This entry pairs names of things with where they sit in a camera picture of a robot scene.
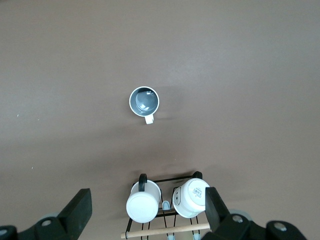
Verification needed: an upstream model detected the white mug with face print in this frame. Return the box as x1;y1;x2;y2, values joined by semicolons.
172;171;211;219

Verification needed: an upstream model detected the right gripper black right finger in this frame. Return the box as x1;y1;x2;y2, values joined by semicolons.
201;186;310;240

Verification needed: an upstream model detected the black wire mug rack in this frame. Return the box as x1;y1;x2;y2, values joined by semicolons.
124;170;204;240

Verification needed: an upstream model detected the white mug with grey interior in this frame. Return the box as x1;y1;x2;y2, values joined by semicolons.
128;86;160;125

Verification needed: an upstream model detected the plain white mug, black handle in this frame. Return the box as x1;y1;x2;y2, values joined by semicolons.
125;173;162;224

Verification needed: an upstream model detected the wooden rack bar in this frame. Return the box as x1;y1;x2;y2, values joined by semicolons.
120;223;211;239

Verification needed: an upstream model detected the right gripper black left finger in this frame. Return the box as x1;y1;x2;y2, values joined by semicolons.
0;188;93;240

